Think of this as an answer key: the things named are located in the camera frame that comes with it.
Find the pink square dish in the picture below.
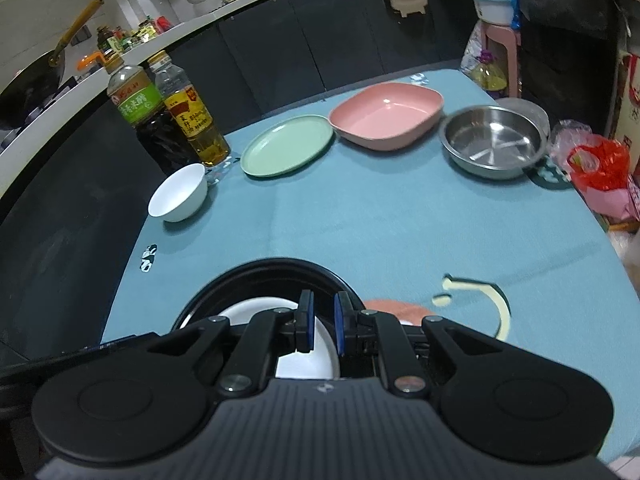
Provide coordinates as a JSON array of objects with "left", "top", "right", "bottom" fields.
[{"left": 329, "top": 81, "right": 445, "bottom": 152}]

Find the red gift bag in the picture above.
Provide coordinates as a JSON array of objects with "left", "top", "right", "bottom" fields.
[{"left": 606, "top": 50, "right": 640, "bottom": 177}]

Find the red plastic bag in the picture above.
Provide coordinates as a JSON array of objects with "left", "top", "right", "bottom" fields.
[{"left": 566, "top": 139, "right": 630, "bottom": 192}]

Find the black wok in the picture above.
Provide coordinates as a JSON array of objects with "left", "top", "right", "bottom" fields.
[{"left": 1, "top": 0, "right": 104, "bottom": 130}]

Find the pink plastic stool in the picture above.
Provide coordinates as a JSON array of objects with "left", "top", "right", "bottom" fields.
[{"left": 480, "top": 22, "right": 522, "bottom": 98}]

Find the large oil jug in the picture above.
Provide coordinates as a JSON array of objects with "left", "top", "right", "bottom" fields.
[{"left": 470, "top": 49, "right": 509, "bottom": 99}]

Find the black plastic bowl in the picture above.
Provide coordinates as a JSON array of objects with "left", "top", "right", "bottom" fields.
[{"left": 171, "top": 258, "right": 364, "bottom": 330}]

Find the stainless steel bowl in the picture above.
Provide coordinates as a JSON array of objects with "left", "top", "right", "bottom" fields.
[{"left": 439, "top": 105, "right": 547, "bottom": 181}]

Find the green plate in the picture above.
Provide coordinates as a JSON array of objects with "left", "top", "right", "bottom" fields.
[{"left": 240, "top": 115, "right": 334, "bottom": 179}]

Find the dark vinegar bottle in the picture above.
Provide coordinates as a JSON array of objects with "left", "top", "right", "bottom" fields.
[{"left": 104, "top": 54, "right": 200, "bottom": 176}]

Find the small white bowl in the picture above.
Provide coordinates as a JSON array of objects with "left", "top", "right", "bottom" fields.
[{"left": 148, "top": 164, "right": 208, "bottom": 223}]

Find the black mesh rack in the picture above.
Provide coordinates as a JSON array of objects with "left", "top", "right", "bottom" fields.
[{"left": 518, "top": 0, "right": 620, "bottom": 133}]

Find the white ribbed bowl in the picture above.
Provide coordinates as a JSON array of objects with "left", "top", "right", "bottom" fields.
[{"left": 178, "top": 297, "right": 342, "bottom": 380}]

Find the white blue lidded pot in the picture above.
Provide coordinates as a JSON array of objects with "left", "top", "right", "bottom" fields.
[{"left": 473, "top": 0, "right": 514, "bottom": 26}]

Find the blue tablecloth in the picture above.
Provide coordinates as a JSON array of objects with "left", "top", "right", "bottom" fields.
[{"left": 103, "top": 134, "right": 639, "bottom": 461}]

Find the clear plastic container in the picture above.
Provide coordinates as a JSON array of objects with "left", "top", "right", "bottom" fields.
[{"left": 497, "top": 98, "right": 551, "bottom": 136}]

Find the yellow oil bottle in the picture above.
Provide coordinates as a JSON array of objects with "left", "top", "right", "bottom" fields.
[{"left": 148, "top": 50, "right": 231, "bottom": 168}]

